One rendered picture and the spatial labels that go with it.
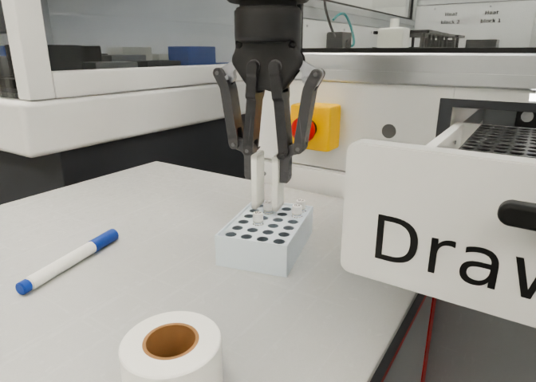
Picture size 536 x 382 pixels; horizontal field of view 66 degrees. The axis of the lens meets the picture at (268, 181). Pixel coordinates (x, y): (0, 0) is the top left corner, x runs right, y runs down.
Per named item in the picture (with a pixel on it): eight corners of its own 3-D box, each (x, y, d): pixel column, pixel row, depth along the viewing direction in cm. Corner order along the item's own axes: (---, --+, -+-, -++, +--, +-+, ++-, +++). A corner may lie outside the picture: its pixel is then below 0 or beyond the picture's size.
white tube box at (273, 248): (286, 277, 44) (287, 246, 43) (215, 265, 47) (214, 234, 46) (312, 232, 56) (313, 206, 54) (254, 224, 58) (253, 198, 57)
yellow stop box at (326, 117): (326, 153, 65) (329, 107, 62) (286, 147, 68) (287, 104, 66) (340, 147, 69) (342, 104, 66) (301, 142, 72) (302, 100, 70)
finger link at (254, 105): (258, 61, 46) (246, 60, 46) (249, 158, 50) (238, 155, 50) (269, 61, 49) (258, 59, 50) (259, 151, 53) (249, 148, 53)
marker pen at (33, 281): (27, 297, 41) (24, 283, 40) (15, 294, 41) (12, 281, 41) (120, 240, 53) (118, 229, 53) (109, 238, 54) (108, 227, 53)
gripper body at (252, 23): (313, 7, 48) (310, 89, 51) (244, 9, 50) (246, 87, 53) (296, 0, 41) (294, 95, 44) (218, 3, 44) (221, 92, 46)
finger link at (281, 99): (276, 61, 49) (287, 59, 49) (285, 152, 52) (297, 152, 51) (266, 61, 46) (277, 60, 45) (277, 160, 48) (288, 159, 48)
